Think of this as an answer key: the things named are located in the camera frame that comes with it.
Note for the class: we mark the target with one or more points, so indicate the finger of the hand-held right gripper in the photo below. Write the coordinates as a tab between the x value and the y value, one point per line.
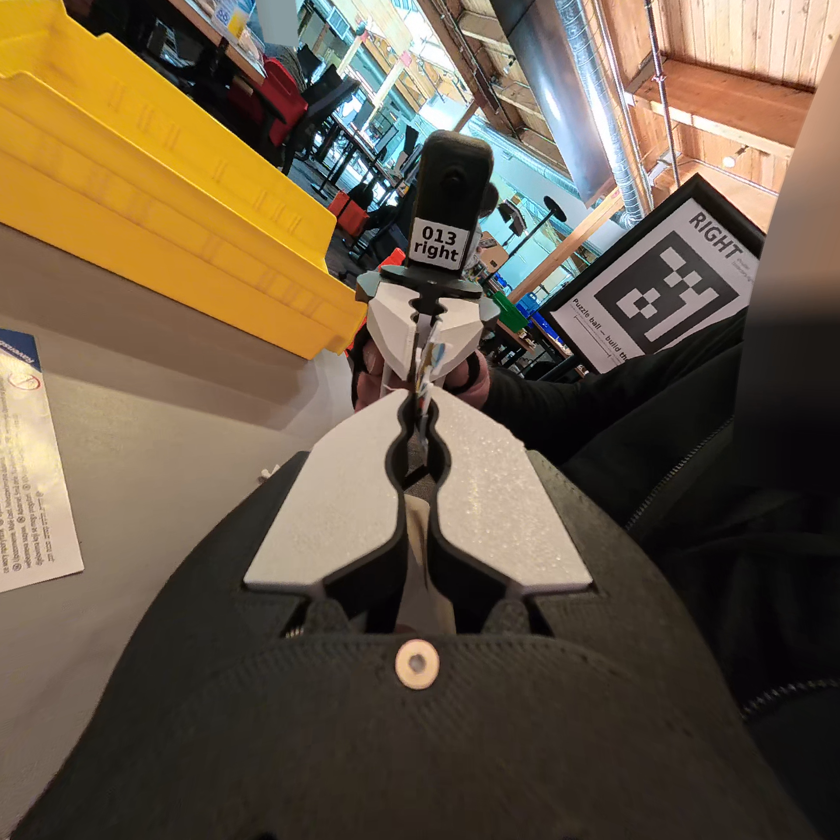
392	328
463	328

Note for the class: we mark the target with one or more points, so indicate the yellow plastic bin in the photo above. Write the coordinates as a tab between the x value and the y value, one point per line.
197	262
197	131

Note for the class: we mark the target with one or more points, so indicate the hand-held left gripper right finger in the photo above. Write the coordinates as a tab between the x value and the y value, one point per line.
512	512

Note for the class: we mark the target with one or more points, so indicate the white puzzle instruction leaflet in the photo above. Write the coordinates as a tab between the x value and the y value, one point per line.
33	492

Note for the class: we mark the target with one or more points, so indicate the small white plastic bit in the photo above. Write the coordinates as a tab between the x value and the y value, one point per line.
268	472

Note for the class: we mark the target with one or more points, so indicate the puzzle piece strip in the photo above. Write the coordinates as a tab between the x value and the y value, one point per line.
430	361

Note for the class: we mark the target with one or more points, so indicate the black framed marker sign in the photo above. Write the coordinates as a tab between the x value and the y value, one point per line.
663	289

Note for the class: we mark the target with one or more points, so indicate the joined puzzle ball pieces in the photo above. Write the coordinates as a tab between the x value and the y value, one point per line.
424	410

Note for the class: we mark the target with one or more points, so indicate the large dark metal duct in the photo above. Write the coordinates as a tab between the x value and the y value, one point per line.
551	85

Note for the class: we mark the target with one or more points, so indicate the person's right hand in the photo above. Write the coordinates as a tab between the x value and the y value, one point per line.
369	387

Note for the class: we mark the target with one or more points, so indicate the person's right forearm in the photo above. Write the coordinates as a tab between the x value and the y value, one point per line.
590	407

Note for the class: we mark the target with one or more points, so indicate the black floor lamp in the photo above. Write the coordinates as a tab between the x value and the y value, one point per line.
554	208

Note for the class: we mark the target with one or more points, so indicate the silver spiral duct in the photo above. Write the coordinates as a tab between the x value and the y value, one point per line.
613	131

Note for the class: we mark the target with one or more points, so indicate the black office chair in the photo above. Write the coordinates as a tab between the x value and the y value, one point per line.
328	98

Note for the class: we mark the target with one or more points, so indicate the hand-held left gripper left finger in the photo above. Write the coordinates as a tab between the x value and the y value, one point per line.
321	512

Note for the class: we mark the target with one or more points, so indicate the metal ceiling pipe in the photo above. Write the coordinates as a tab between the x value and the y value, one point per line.
659	79

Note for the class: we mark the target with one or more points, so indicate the blue storage bin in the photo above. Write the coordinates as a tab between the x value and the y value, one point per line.
535	318

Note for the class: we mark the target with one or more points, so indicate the green storage bin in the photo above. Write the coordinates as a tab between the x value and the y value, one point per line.
506	312

